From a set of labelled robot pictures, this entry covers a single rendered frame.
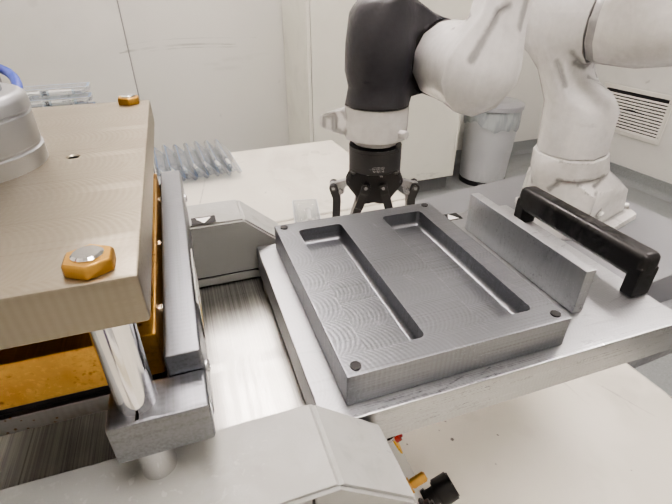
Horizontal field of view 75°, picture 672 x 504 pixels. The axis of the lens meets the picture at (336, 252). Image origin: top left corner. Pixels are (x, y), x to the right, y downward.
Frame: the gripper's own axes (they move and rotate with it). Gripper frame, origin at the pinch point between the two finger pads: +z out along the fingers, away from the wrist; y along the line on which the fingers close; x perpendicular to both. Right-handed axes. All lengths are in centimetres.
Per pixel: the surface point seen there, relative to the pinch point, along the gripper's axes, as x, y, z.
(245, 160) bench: 61, -34, 4
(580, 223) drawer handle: -26.2, 17.0, -21.0
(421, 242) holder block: -25.4, 3.1, -18.5
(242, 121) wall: 203, -67, 31
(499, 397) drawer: -41.0, 6.5, -15.3
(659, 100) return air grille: 229, 192, 27
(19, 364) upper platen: -49, -18, -27
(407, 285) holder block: -34.5, 0.6, -20.1
